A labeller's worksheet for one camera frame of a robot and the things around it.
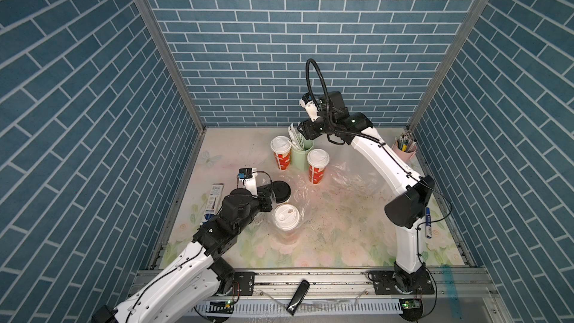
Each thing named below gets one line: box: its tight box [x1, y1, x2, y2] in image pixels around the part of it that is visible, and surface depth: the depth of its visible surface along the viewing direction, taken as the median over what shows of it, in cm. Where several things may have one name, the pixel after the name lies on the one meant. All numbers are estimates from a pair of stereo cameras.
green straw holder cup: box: [291, 134, 315, 172], surface depth 96 cm
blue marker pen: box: [425, 207, 432, 239], surface depth 88 cm
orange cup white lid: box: [272, 203, 301, 246], surface depth 72 cm
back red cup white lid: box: [269, 136, 292, 171], surface depth 93 cm
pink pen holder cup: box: [391, 131, 418, 163], surface depth 100 cm
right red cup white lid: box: [307, 148, 330, 185], surface depth 90 cm
